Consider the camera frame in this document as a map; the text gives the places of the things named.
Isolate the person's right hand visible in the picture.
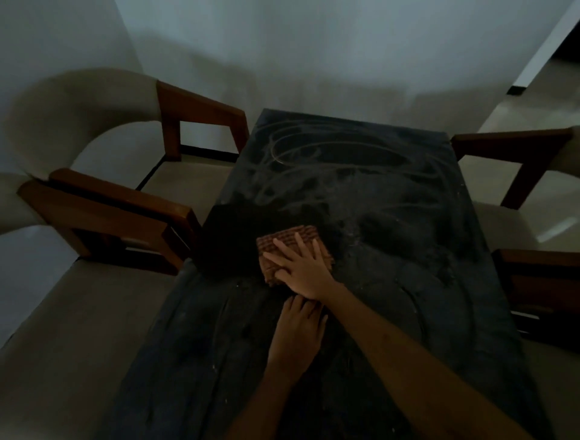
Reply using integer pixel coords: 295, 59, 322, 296
262, 231, 338, 302

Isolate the person's left hand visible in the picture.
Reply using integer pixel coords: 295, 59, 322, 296
267, 294, 329, 381

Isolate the brown checkered cleaning cloth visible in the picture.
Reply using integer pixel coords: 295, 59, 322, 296
256, 225, 335, 287

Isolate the beige cushioned wooden chair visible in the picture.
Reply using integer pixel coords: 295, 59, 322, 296
491, 248, 580, 440
4, 68, 250, 236
0, 172, 198, 440
451, 126, 580, 254

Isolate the person's right forearm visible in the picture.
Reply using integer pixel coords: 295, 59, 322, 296
324, 283, 535, 440

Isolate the person's left forearm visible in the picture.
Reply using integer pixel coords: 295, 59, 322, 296
224, 362, 309, 440

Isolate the black dining table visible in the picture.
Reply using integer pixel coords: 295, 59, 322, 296
97, 108, 556, 440

